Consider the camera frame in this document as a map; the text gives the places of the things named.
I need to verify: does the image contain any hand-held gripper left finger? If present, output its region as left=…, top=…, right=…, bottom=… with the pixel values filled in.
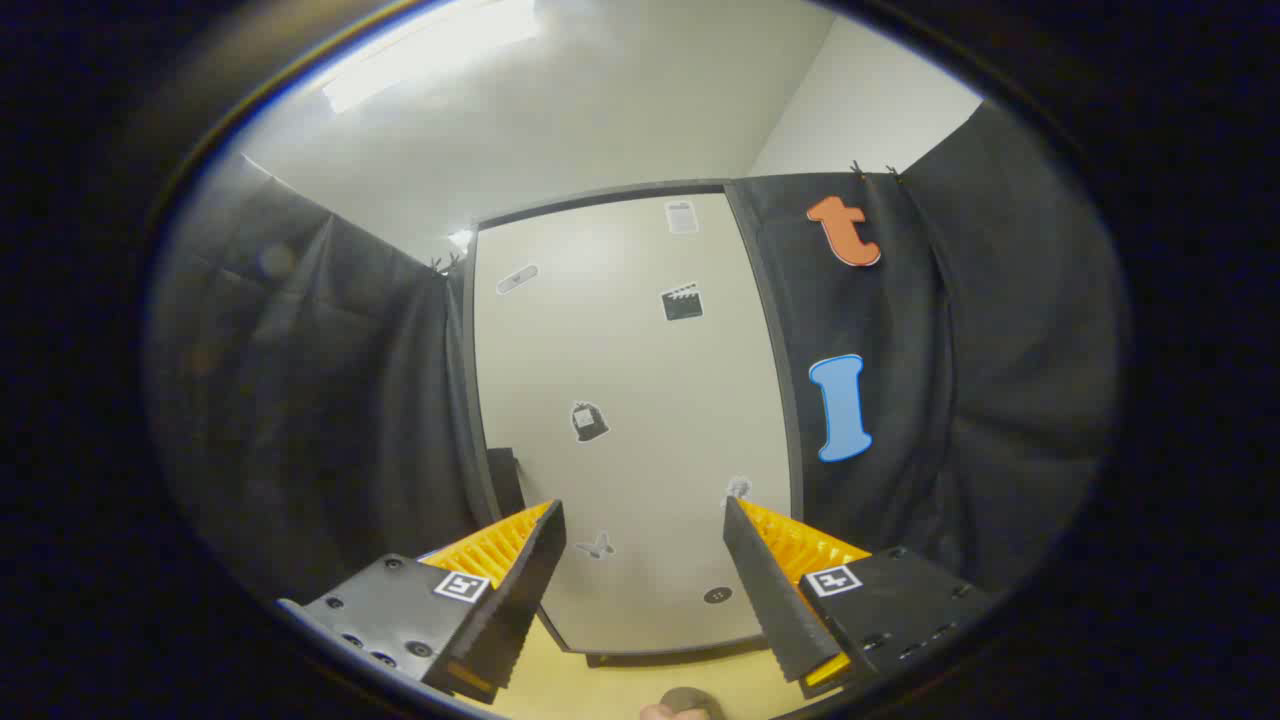
left=278, top=498, right=567, bottom=706

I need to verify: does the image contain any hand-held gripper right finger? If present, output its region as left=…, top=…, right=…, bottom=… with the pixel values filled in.
left=722, top=495, right=993, bottom=699

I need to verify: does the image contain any black door handle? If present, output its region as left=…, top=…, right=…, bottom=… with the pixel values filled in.
left=487, top=447, right=527, bottom=517

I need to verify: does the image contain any brown fuzzy slipper shoe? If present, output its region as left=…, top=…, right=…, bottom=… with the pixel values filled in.
left=640, top=687, right=723, bottom=720

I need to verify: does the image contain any white shoe cabinet door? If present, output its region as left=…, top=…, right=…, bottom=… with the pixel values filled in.
left=472, top=192, right=796, bottom=656

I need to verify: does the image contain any black backdrop cloth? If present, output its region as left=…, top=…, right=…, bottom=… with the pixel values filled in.
left=145, top=100, right=1131, bottom=611

